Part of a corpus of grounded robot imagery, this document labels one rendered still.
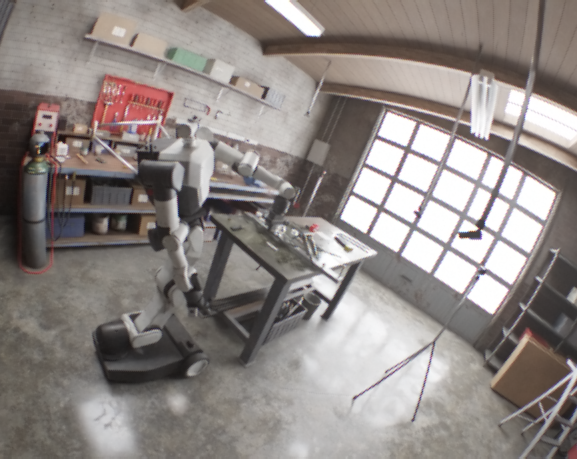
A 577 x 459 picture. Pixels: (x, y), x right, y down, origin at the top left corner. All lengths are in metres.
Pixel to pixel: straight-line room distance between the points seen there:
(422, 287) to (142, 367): 4.08
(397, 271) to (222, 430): 3.77
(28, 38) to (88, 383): 2.93
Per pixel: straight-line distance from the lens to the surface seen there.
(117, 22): 2.93
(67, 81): 3.12
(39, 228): 2.40
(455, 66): 2.81
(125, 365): 1.66
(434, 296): 4.63
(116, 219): 2.91
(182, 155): 1.08
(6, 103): 3.19
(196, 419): 1.72
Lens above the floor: 1.53
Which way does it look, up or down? 18 degrees down
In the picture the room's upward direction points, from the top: 23 degrees clockwise
